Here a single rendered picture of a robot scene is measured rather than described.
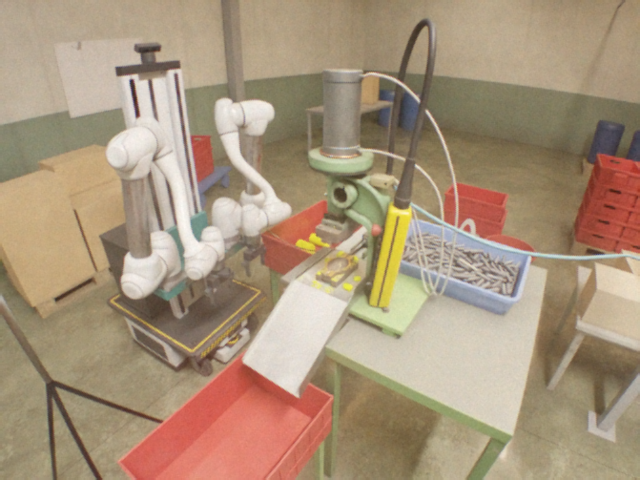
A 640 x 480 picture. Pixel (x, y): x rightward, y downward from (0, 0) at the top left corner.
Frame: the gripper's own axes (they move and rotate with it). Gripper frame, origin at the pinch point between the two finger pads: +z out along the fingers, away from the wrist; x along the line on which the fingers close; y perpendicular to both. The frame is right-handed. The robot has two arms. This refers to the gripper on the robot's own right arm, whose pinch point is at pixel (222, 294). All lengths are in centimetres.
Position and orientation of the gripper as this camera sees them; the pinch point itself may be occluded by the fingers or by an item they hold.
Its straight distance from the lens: 186.0
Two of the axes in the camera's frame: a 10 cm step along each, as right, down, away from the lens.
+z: 0.0, 8.7, 5.0
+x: -4.9, 4.3, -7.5
